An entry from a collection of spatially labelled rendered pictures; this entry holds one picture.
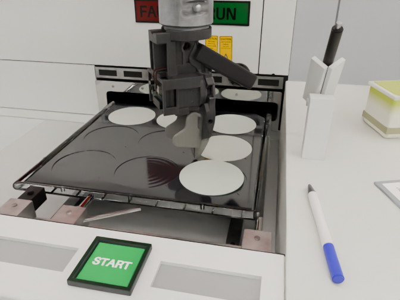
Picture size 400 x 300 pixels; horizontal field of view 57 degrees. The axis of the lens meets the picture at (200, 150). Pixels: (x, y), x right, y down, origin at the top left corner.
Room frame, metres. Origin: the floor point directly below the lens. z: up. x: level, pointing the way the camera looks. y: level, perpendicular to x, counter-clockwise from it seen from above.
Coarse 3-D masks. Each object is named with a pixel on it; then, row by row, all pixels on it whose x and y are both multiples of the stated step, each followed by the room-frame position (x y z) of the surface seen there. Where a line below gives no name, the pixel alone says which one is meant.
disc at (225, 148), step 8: (216, 136) 0.63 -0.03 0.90; (224, 136) 0.63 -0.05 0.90; (232, 136) 0.63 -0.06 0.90; (208, 144) 0.60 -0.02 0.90; (216, 144) 0.60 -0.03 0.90; (224, 144) 0.60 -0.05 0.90; (232, 144) 0.60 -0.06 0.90; (240, 144) 0.60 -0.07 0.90; (248, 144) 0.60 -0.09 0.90; (208, 152) 0.56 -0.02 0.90; (216, 152) 0.56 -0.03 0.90; (224, 152) 0.56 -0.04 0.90; (232, 152) 0.56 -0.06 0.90; (240, 152) 0.56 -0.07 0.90; (248, 152) 0.56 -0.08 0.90; (224, 160) 0.54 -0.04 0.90; (232, 160) 0.54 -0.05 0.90
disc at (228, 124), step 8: (216, 120) 0.71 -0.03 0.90; (224, 120) 0.71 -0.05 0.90; (232, 120) 0.71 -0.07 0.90; (240, 120) 0.71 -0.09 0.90; (248, 120) 0.71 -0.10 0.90; (216, 128) 0.67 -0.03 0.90; (224, 128) 0.67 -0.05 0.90; (232, 128) 0.67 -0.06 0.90; (240, 128) 0.67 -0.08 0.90; (248, 128) 0.67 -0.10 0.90
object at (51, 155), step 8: (112, 104) 0.80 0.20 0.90; (104, 112) 0.75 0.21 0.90; (80, 128) 0.66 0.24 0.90; (72, 136) 0.62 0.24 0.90; (64, 144) 0.59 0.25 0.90; (56, 152) 0.56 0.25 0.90; (40, 160) 0.53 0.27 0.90; (48, 160) 0.54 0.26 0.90; (32, 168) 0.50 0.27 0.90; (24, 176) 0.48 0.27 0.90
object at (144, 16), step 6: (138, 6) 0.84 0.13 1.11; (144, 6) 0.83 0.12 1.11; (150, 6) 0.83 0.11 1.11; (156, 6) 0.83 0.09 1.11; (138, 12) 0.84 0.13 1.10; (144, 12) 0.83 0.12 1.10; (150, 12) 0.83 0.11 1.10; (156, 12) 0.83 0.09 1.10; (138, 18) 0.84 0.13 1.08; (144, 18) 0.83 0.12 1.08; (150, 18) 0.83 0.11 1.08; (156, 18) 0.83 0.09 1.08
